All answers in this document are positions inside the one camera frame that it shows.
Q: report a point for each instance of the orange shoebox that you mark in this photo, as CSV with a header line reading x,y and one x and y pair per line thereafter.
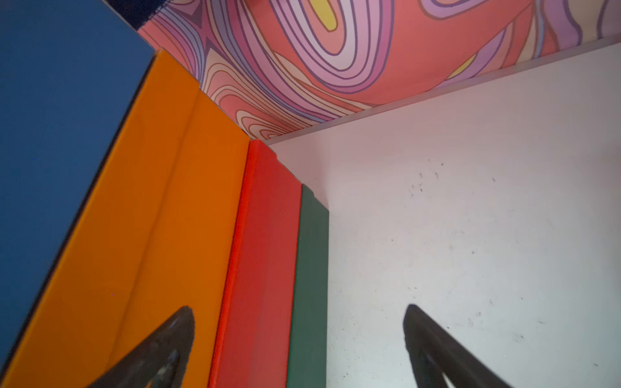
x,y
155,236

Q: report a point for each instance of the blue shoebox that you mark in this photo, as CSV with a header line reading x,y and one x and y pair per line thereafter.
x,y
69,71

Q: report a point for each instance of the red shoebox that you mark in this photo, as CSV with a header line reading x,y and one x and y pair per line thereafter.
x,y
252,345

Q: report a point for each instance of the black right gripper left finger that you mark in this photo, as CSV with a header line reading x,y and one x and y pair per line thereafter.
x,y
160,360

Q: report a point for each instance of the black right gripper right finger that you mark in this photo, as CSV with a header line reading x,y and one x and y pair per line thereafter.
x,y
437,358

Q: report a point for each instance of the green shoebox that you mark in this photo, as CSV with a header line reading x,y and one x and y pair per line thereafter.
x,y
307,363

